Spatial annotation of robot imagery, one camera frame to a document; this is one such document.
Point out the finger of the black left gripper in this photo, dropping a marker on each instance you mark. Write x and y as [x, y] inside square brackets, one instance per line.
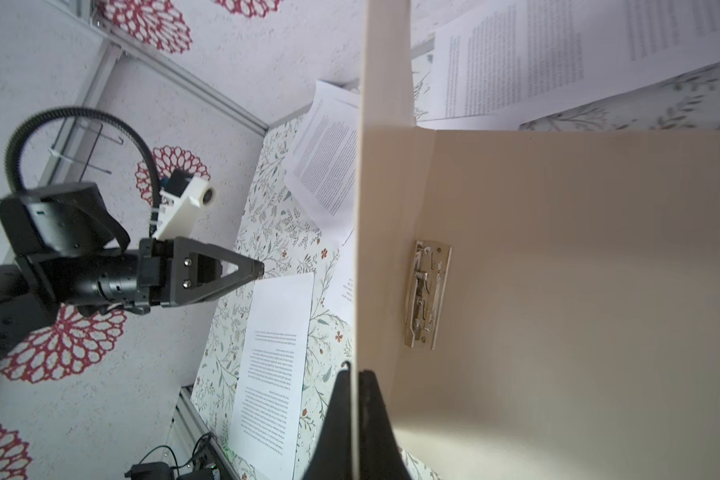
[208, 272]

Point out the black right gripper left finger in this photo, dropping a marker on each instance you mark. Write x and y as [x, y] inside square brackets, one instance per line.
[332, 457]

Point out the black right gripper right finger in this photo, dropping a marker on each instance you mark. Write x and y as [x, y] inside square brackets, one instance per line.
[379, 455]

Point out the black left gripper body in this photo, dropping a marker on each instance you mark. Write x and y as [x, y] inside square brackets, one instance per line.
[166, 271]

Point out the beige paper folder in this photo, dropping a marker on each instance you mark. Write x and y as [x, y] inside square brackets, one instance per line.
[580, 331]

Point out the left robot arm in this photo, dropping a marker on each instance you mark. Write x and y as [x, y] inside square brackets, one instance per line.
[70, 251]

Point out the metal folder clip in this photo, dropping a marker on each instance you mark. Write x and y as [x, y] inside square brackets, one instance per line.
[426, 291]

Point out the white printed sheet near base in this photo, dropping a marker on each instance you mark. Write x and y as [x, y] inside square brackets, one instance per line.
[263, 426]

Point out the white printed paper sheet upper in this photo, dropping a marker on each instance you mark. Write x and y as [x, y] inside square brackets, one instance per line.
[321, 167]

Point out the white printed sheet far right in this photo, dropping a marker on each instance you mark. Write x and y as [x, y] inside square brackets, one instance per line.
[509, 62]

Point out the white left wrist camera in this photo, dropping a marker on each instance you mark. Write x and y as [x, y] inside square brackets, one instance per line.
[185, 198]

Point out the black wire wall rack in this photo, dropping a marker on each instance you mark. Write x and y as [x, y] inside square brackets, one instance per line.
[76, 144]

